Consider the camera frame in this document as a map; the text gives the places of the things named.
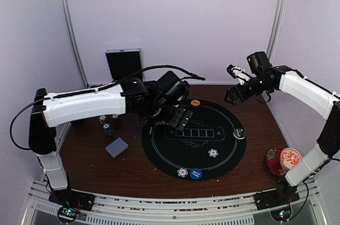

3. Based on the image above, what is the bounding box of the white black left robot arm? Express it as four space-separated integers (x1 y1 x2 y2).
9 71 192 206

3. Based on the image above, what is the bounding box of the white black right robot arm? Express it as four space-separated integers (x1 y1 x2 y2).
225 51 339 205

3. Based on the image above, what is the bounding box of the green blue 50 chip stack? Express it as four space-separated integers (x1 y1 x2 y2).
103 123 114 135

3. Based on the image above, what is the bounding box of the aluminium poker case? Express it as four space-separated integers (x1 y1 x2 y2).
105 48 142 81

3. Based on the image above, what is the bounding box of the right metal frame post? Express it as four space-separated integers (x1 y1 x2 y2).
267 0 287 62

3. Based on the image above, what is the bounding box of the black white dealer button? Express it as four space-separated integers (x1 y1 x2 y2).
233 128 246 140

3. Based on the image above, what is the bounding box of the brown 100 chip stack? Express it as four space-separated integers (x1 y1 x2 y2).
112 114 121 126

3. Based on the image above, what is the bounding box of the blue white 10 chip stack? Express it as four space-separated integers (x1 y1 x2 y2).
99 115 108 126

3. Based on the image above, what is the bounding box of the dark blue mug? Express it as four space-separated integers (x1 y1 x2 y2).
71 120 84 127

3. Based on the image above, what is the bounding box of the front aluminium rail base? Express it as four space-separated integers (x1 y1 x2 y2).
21 178 322 225

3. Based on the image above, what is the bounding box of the round black poker mat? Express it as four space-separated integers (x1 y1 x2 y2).
141 99 247 180

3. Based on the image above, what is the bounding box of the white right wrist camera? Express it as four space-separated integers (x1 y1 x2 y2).
226 64 251 85

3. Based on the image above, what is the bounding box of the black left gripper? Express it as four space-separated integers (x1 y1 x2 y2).
149 101 193 131

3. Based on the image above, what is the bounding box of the grey playing card deck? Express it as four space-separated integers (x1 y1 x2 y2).
105 137 129 158

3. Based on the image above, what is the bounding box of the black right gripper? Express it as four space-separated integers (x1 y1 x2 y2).
224 75 271 106

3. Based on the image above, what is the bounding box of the left metal frame post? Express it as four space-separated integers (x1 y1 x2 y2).
61 0 89 88

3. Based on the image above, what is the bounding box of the blue small blind button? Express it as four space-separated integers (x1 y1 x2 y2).
189 168 202 180

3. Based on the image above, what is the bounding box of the orange big blind button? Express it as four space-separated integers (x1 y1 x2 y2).
191 99 201 107

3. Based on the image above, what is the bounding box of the metal frame post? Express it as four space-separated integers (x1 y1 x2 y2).
61 0 89 88
267 0 287 62

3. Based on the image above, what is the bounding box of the red floral plate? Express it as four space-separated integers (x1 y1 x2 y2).
265 147 285 177

